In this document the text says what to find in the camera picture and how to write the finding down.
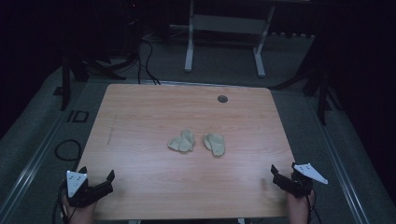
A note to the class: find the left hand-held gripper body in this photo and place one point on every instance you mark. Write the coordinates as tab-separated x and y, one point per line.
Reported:
76	183

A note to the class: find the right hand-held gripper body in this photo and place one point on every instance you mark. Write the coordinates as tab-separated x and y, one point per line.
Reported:
299	186

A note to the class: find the beige ankle sock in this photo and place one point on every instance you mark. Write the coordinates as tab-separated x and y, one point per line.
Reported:
216	144
185	141

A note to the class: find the person's right hand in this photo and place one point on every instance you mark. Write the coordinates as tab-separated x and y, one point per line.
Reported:
297	208

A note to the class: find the person's left hand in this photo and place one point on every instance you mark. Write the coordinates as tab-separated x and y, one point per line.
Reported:
81	215

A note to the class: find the black metal stand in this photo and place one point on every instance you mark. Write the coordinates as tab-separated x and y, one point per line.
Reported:
323	90
66	81

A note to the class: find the round grey table grommet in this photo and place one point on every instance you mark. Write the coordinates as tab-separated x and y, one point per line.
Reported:
222	99

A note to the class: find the dark equipment tower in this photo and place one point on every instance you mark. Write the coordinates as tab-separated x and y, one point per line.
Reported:
133	28

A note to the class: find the metal floor rail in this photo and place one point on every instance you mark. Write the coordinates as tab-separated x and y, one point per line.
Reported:
339	161
34	161

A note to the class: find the white desk frame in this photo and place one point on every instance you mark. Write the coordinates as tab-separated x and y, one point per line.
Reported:
229	24

